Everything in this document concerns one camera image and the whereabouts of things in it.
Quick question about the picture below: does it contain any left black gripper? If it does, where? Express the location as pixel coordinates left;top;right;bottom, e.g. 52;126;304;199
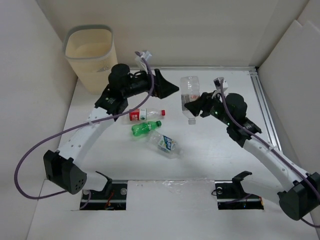
122;64;178;99

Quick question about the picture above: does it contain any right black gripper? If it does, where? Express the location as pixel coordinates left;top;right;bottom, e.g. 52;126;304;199
184;90;233;126

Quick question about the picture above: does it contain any clear bottle orange blue label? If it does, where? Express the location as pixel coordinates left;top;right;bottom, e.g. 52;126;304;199
180;76;200;125

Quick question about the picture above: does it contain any clear bottle red label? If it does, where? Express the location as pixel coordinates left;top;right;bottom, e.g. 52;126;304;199
122;108;166;124

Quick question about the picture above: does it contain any green plastic bottle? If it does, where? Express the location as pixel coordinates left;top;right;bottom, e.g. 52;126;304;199
131;120;162;137

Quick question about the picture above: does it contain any clear bottle green white label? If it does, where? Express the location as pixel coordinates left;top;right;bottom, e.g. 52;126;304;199
147;130;183;159

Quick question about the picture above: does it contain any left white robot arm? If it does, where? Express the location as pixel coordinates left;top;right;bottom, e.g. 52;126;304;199
43;63;179;199

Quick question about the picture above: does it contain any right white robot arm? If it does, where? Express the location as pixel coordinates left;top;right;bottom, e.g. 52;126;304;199
184;91;320;221

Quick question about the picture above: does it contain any beige plastic waste bin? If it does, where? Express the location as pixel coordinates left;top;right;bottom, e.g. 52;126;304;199
62;24;118;95

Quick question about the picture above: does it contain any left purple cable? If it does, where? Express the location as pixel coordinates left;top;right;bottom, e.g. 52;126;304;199
14;51;156;210

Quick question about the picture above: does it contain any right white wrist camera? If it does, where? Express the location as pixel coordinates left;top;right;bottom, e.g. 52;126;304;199
213;77;229;93

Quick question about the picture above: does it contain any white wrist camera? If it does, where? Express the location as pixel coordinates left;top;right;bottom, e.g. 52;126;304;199
213;77;229;93
135;50;152;73

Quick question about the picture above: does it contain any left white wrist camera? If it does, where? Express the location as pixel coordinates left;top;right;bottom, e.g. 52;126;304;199
135;50;152;73

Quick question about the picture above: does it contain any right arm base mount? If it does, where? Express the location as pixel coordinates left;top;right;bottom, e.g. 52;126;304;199
211;171;264;210

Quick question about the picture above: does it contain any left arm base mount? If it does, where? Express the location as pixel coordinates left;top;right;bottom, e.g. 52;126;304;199
79;180;128;211

